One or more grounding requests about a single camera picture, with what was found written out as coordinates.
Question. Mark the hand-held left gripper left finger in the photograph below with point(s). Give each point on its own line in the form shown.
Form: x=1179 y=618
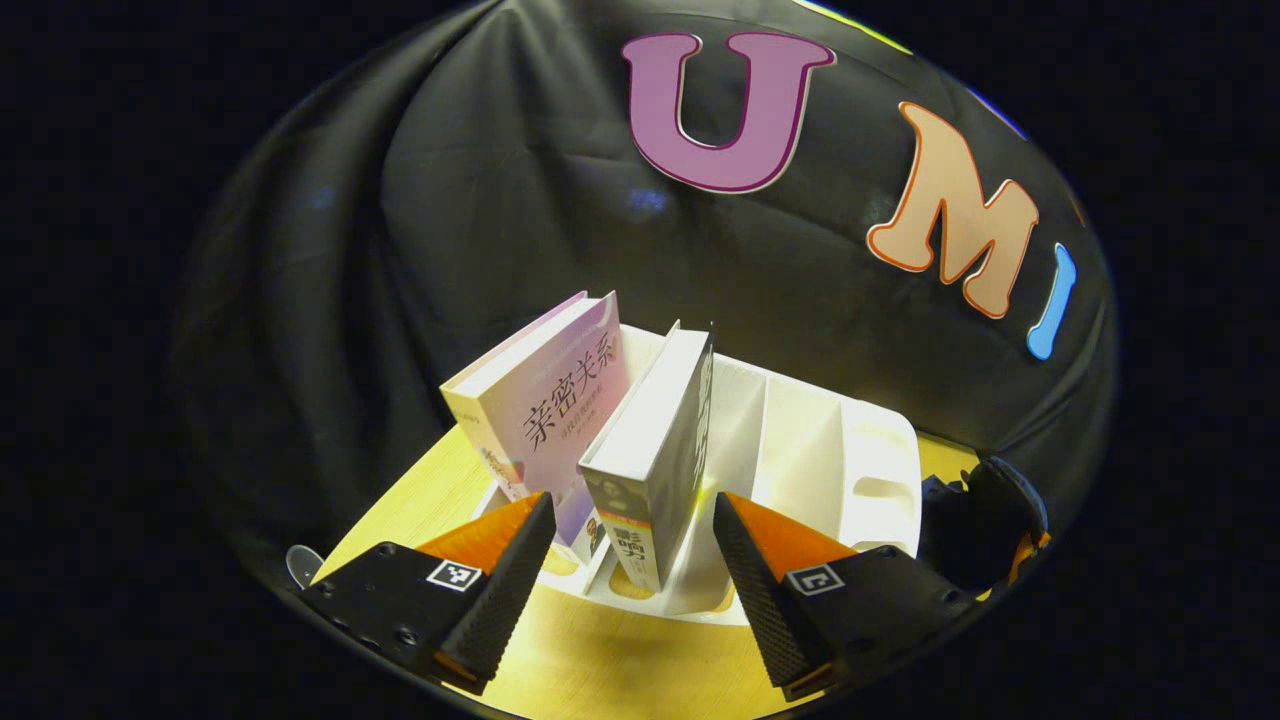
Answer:
x=510 y=588

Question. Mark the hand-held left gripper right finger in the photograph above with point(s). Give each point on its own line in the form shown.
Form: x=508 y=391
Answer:
x=760 y=600

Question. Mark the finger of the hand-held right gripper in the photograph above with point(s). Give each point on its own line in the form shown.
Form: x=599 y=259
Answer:
x=1030 y=558

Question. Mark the dark book with face cover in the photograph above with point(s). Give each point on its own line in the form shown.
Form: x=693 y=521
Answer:
x=650 y=430

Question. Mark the black backdrop cloth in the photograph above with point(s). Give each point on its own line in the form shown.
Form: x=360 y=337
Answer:
x=500 y=200

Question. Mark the white plastic bookshelf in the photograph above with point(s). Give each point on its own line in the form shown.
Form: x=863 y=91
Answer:
x=810 y=450

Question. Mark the light grey object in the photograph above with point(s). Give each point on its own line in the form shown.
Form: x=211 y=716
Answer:
x=303 y=567

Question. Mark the pink purple book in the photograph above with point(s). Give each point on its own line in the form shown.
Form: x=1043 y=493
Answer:
x=540 y=400

